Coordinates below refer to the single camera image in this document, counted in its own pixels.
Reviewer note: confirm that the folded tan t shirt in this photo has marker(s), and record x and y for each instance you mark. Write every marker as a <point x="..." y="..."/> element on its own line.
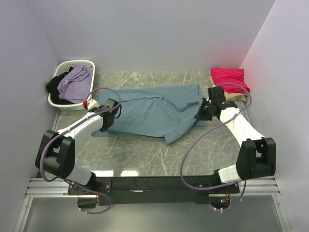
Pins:
<point x="236" y="97"/>

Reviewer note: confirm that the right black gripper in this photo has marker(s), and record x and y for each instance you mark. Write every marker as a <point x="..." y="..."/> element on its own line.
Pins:
<point x="200" y="114"/>

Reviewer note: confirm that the teal blue t shirt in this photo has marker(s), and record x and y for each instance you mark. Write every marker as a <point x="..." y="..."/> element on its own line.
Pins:
<point x="161" y="112"/>

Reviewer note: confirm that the black base beam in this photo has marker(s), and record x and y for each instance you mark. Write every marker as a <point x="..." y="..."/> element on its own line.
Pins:
<point x="156" y="189"/>

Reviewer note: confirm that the black garment in basket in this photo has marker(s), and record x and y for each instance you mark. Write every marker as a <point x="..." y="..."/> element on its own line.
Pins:
<point x="51" y="88"/>

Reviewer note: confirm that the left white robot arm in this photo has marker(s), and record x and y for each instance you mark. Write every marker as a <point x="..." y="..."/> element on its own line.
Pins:
<point x="56" y="153"/>

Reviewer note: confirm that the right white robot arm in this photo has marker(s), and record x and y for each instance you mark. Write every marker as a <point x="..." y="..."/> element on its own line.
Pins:
<point x="257" y="154"/>

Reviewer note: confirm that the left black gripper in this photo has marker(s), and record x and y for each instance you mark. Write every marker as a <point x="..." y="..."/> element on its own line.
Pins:
<point x="104" y="129"/>

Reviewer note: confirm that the white plastic laundry basket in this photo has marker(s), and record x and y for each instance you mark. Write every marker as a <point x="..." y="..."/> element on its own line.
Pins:
<point x="64" y="67"/>

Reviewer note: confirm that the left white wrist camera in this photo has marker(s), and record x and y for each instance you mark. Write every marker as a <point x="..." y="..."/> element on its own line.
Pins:
<point x="90" y="104"/>

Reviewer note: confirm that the lilac t shirt in basket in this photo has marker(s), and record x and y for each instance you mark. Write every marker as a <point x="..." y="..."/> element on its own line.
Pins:
<point x="76" y="85"/>

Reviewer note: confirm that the folded red t shirt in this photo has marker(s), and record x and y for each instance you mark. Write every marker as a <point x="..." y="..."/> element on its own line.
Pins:
<point x="220" y="72"/>

